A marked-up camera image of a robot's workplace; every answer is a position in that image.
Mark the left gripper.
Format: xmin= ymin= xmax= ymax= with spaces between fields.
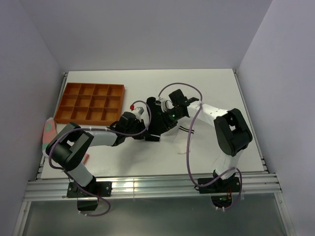
xmin=125 ymin=119 xmax=150 ymax=140

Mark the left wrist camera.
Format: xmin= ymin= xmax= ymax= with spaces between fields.
xmin=130 ymin=105 xmax=144 ymax=116

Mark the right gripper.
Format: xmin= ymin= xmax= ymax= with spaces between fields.
xmin=157 ymin=108 xmax=185 ymax=135

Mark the orange compartment tray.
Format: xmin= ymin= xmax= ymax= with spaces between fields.
xmin=54 ymin=83 xmax=125 ymax=126

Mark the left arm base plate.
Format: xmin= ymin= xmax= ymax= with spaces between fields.
xmin=66 ymin=181 xmax=112 ymax=198

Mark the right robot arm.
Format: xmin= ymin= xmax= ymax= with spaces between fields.
xmin=156 ymin=89 xmax=252 ymax=192

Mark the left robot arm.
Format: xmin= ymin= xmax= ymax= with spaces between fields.
xmin=45 ymin=107 xmax=145 ymax=196

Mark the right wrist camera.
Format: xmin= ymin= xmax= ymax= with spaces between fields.
xmin=155 ymin=97 xmax=173 ymax=112

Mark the aluminium rail frame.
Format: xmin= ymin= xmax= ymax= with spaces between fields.
xmin=14 ymin=70 xmax=296 ymax=236

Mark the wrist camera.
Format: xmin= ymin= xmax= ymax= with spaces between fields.
xmin=130 ymin=105 xmax=144 ymax=116
xmin=155 ymin=97 xmax=173 ymax=112

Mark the pink patterned sock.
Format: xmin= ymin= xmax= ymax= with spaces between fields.
xmin=42 ymin=117 xmax=58 ymax=157

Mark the black cable clamp block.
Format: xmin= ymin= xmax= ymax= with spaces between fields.
xmin=77 ymin=200 xmax=98 ymax=212

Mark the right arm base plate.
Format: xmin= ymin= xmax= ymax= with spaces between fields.
xmin=198 ymin=177 xmax=242 ymax=194

